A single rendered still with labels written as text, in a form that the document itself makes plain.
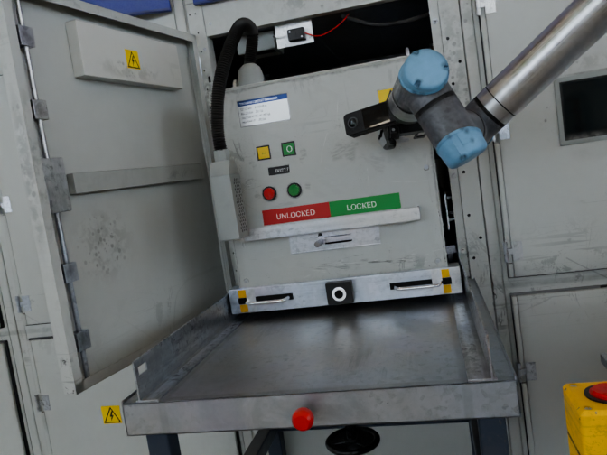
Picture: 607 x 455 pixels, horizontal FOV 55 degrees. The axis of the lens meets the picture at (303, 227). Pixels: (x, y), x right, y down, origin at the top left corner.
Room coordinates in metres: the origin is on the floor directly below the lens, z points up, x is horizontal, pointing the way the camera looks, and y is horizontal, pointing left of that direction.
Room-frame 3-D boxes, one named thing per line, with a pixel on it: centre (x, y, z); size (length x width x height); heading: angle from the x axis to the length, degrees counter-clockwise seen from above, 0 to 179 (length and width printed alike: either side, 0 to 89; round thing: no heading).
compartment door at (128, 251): (1.32, 0.36, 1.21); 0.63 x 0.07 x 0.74; 157
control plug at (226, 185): (1.29, 0.15, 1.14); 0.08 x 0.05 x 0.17; 167
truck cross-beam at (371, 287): (1.33, -0.07, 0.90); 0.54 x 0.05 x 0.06; 77
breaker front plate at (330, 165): (1.31, -0.06, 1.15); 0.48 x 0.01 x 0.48; 77
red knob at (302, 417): (0.83, 0.04, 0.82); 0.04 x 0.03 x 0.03; 168
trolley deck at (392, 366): (1.18, -0.04, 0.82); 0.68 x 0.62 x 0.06; 168
